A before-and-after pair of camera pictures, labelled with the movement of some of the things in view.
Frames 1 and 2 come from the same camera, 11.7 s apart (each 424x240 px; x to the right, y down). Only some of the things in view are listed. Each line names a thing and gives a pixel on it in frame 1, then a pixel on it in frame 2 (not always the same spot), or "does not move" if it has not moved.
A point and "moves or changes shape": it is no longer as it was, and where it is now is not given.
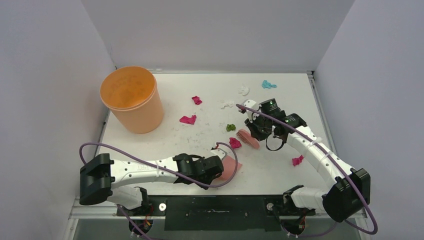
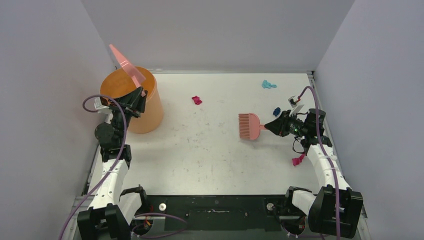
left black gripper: [208, 180] → [133, 104]
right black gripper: [253, 125] → [284, 122]
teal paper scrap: [266, 84] does not move
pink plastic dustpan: [230, 166] → [138, 78]
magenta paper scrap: [197, 100] does not move
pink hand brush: [245, 136] moves or changes shape
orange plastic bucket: [132, 93] does not move
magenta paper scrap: [296, 161] does not move
